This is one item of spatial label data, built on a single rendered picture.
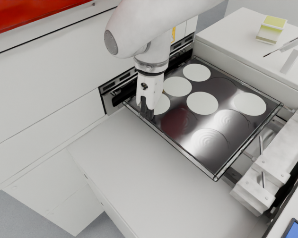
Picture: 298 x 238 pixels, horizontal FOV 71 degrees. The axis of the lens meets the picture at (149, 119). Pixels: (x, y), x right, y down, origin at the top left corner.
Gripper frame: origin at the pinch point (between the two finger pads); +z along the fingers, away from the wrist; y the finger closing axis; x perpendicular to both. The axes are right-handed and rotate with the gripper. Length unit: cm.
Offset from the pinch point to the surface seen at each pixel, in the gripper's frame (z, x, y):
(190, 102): 0.8, -11.1, 10.3
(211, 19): 55, -3, 267
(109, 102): 1.6, 13.5, 1.4
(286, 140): 3.3, -40.7, 6.8
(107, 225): 94, 20, -6
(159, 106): 1.4, -1.9, 5.4
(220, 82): -1.0, -19.1, 23.2
